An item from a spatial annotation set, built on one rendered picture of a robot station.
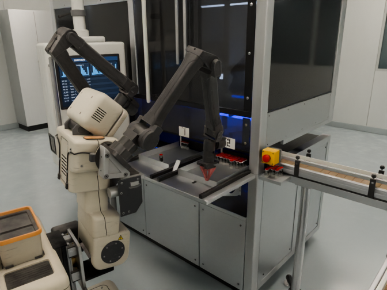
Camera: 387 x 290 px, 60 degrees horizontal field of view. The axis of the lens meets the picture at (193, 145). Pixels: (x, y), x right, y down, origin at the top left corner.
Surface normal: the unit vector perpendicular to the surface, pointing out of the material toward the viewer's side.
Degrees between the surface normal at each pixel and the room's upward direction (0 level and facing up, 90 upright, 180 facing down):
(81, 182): 90
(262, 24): 90
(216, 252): 90
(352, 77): 90
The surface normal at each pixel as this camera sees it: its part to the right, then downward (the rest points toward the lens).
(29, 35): 0.74, 0.20
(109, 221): 0.57, 0.25
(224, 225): -0.67, 0.24
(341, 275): -0.01, -0.95
